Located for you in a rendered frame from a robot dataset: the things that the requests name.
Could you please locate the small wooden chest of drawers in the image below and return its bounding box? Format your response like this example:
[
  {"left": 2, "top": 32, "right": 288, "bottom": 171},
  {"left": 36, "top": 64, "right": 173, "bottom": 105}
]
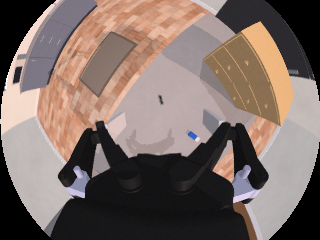
[{"left": 203, "top": 22, "right": 294, "bottom": 126}]

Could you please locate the wooden drawer with knob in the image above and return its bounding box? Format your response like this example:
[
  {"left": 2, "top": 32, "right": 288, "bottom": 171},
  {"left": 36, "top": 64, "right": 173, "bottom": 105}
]
[
  {"left": 251, "top": 84, "right": 279, "bottom": 124},
  {"left": 204, "top": 55, "right": 232, "bottom": 83},
  {"left": 213, "top": 47, "right": 247, "bottom": 82},
  {"left": 225, "top": 35, "right": 269, "bottom": 82},
  {"left": 223, "top": 84, "right": 246, "bottom": 110},
  {"left": 235, "top": 84, "right": 261, "bottom": 116}
]

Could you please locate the white eraser with blue sleeve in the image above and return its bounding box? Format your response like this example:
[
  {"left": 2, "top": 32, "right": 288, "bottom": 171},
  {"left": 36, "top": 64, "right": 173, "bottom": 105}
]
[{"left": 188, "top": 131, "right": 200, "bottom": 142}]

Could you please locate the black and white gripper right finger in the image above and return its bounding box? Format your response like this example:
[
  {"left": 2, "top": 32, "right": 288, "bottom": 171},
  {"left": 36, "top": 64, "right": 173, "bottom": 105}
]
[{"left": 169, "top": 109, "right": 269, "bottom": 204}]

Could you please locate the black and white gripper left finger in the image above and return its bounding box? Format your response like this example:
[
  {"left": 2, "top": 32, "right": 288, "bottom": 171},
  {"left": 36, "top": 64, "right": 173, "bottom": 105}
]
[{"left": 58, "top": 112, "right": 142, "bottom": 198}]

